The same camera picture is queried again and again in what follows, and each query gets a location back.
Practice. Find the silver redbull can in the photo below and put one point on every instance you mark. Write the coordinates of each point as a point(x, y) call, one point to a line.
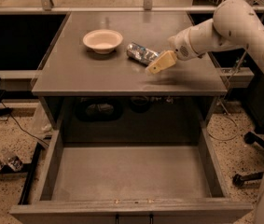
point(141, 54)

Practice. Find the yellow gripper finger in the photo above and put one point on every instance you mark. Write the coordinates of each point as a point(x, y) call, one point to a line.
point(165, 60)

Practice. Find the black floor stand frame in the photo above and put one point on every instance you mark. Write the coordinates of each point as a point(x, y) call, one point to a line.
point(28, 170)

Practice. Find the grey cabinet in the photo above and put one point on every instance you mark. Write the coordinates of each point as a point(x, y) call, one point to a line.
point(72, 69)

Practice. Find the white paper bowl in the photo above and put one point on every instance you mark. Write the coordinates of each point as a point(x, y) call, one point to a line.
point(102, 41)

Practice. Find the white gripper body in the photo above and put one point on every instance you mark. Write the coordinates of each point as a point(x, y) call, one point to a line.
point(181, 46)

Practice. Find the grey open top drawer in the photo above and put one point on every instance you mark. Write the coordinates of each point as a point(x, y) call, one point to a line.
point(131, 185)

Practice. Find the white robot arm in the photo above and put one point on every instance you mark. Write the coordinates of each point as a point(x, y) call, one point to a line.
point(234, 25)

